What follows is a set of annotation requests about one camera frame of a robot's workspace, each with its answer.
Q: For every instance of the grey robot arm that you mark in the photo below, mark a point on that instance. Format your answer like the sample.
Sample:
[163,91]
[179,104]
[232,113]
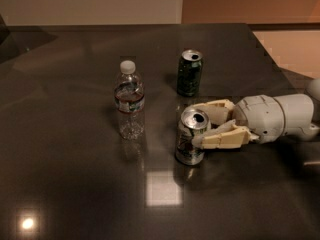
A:
[299,112]

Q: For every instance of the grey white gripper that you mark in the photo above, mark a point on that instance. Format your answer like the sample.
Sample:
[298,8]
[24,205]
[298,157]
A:
[260,116]

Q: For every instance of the dark green soda can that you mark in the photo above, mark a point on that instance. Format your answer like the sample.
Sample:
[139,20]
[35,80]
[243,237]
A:
[189,72]

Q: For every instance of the clear plastic water bottle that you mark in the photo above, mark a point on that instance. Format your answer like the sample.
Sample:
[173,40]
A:
[129,99]

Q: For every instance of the white 7up can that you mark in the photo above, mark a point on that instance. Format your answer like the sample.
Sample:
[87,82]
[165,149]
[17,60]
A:
[190,137]

